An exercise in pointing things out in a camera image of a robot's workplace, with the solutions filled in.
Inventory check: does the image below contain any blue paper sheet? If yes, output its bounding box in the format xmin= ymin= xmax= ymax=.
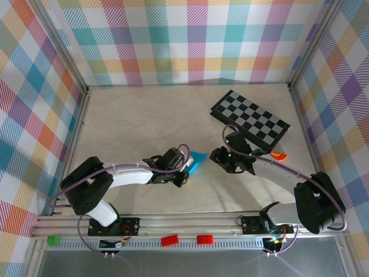
xmin=184 ymin=150 xmax=209 ymax=177

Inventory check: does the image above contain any grey metal sheet panel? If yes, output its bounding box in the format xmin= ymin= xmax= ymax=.
xmin=37 ymin=250 xmax=347 ymax=277

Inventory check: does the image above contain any black grey folding chessboard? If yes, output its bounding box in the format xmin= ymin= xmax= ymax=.
xmin=209 ymin=89 xmax=291 ymax=154

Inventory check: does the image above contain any small right connector board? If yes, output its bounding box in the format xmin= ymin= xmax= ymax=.
xmin=263 ymin=236 xmax=285 ymax=251

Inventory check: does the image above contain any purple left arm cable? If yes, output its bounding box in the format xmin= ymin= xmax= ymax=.
xmin=47 ymin=143 xmax=193 ymax=257

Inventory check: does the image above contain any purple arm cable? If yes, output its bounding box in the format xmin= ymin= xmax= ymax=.
xmin=47 ymin=143 xmax=193 ymax=257
xmin=222 ymin=123 xmax=348 ymax=257

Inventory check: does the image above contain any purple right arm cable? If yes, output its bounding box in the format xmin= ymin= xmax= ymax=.
xmin=222 ymin=123 xmax=348 ymax=257

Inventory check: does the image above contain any aluminium mounting rail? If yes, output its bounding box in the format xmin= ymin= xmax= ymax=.
xmin=31 ymin=212 xmax=347 ymax=240

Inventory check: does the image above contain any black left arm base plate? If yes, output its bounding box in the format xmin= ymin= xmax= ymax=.
xmin=88 ymin=216 xmax=141 ymax=237

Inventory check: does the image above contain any aluminium table edge rail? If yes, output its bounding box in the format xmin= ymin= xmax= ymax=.
xmin=287 ymin=82 xmax=322 ymax=181
xmin=50 ymin=89 xmax=92 ymax=216

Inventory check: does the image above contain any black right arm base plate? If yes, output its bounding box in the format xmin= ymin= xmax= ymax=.
xmin=240 ymin=215 xmax=295 ymax=235

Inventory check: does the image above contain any grey slotted cable duct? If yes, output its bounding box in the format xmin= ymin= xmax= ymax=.
xmin=46 ymin=238 xmax=289 ymax=252

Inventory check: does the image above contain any aluminium frame post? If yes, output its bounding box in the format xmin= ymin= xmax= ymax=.
xmin=27 ymin=0 xmax=92 ymax=96
xmin=287 ymin=0 xmax=347 ymax=89

